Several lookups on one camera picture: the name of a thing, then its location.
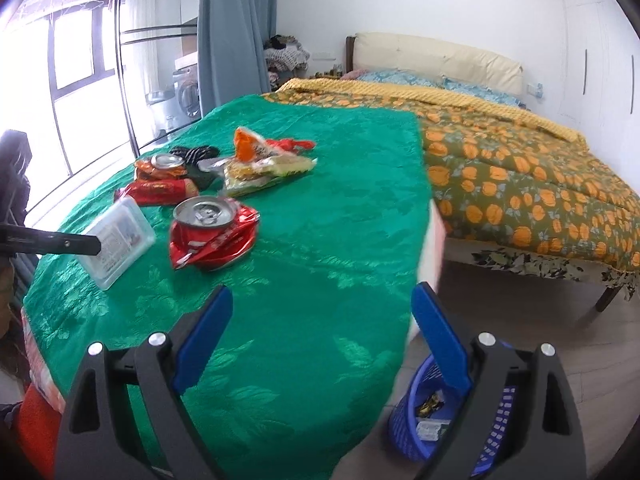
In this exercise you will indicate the white wardrobe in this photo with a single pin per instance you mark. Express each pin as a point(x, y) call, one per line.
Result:
point(600, 60)

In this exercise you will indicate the metal sink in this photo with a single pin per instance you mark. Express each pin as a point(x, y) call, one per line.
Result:
point(159, 96)

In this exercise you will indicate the green tablecloth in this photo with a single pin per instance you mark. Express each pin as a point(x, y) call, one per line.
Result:
point(320, 220)

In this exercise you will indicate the orange stool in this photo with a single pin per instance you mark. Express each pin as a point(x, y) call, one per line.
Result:
point(37, 425)

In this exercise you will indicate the black chair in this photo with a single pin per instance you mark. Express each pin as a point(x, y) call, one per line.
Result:
point(12, 180)

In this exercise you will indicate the wall socket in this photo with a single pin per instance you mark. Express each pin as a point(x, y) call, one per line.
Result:
point(534, 90)

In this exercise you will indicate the orange white plastic bag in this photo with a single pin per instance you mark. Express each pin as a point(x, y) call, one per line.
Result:
point(246, 144)

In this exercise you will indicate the yellow noodle packet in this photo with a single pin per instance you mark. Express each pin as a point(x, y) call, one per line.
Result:
point(265, 172)

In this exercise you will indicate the red plastic bag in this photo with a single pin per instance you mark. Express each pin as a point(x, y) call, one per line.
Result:
point(295, 145)

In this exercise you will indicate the pumpkin print quilt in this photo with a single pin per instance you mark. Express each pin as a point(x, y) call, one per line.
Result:
point(515, 175)

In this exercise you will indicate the crushed red drink can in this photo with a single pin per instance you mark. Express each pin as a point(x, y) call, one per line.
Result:
point(210, 232)

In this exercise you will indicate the pile of clothes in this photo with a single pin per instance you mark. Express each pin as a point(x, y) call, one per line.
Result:
point(285, 52)

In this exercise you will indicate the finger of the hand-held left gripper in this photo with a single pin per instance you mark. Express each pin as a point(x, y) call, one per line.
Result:
point(45, 241)

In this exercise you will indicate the orange drink can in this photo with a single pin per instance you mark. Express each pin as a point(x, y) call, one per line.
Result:
point(161, 166)

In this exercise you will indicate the cream padded headboard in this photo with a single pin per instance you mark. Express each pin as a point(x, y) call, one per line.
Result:
point(440, 57)

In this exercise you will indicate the glass sliding door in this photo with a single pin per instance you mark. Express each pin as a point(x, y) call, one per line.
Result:
point(155, 50)

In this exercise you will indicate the dark green packet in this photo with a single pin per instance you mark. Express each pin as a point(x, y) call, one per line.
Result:
point(202, 179)

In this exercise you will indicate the blue curtain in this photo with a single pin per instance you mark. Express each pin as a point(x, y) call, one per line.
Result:
point(232, 30)

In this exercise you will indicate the gold candy wrapper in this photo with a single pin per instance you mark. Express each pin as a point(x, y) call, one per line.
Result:
point(431, 404)

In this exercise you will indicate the silver foil wrapper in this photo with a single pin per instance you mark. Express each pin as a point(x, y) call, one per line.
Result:
point(215, 164)

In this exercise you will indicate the red snack packet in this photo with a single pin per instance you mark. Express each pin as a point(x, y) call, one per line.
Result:
point(160, 191)

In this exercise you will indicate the clear plastic box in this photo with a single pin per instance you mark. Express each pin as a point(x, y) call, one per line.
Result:
point(122, 237)

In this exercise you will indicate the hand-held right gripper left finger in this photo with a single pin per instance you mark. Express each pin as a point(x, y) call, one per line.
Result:
point(202, 332)

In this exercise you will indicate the blue floral pillow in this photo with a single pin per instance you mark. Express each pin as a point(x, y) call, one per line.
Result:
point(400, 78)

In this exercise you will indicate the washing machine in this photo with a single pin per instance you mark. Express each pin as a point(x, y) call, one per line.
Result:
point(186, 94)

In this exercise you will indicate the blue plastic basket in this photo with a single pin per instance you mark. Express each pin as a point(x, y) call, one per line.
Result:
point(407, 427)

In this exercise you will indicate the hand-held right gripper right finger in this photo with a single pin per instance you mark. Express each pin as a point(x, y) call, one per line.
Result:
point(442, 332)

